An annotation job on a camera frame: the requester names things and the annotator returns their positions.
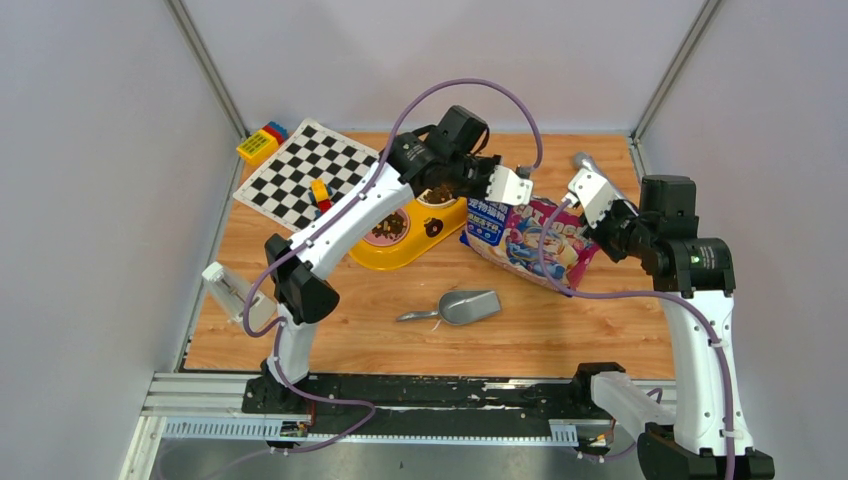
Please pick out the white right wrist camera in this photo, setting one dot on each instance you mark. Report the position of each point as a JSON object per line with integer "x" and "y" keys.
{"x": 594, "y": 192}

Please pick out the colourful pet food bag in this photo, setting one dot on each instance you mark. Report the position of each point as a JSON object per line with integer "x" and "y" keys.
{"x": 534, "y": 241}

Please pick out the yellow double bowl tray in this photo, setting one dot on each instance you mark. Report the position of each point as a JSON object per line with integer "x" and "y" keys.
{"x": 399, "y": 255}

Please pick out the black white checkerboard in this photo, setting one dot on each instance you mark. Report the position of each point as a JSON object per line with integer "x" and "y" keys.
{"x": 280, "y": 188}

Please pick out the silver microphone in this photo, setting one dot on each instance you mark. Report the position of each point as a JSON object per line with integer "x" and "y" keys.
{"x": 583, "y": 160}

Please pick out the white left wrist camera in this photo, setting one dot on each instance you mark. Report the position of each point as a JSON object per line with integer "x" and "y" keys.
{"x": 508, "y": 187}

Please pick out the brown pet food kibble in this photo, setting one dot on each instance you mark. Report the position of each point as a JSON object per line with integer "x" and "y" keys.
{"x": 432, "y": 215}

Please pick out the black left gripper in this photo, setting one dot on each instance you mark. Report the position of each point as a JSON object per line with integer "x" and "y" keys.
{"x": 488, "y": 164}

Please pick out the cream cat-shaped bowl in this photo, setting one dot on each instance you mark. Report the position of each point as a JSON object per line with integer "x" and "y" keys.
{"x": 437, "y": 198}

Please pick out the small yellow blue toy block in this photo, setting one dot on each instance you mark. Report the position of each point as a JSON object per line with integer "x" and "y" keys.
{"x": 321, "y": 196}

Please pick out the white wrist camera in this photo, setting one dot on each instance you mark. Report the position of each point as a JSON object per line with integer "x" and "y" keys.
{"x": 594, "y": 192}
{"x": 508, "y": 187}

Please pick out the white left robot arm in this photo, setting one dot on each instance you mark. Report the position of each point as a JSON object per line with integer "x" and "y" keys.
{"x": 411, "y": 162}

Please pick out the yellow red blue toy block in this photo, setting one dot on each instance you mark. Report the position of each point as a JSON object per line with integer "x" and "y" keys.
{"x": 260, "y": 145}

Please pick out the pink cat-shaped bowl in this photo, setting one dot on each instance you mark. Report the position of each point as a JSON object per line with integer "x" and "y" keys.
{"x": 389, "y": 231}

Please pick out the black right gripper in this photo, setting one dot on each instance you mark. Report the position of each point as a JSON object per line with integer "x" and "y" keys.
{"x": 596, "y": 234}

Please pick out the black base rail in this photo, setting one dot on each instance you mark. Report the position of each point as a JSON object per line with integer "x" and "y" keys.
{"x": 416, "y": 407}

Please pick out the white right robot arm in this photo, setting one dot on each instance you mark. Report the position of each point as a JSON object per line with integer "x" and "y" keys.
{"x": 705, "y": 435}

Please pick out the silver metal hook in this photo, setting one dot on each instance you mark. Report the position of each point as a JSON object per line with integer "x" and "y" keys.
{"x": 460, "y": 307}

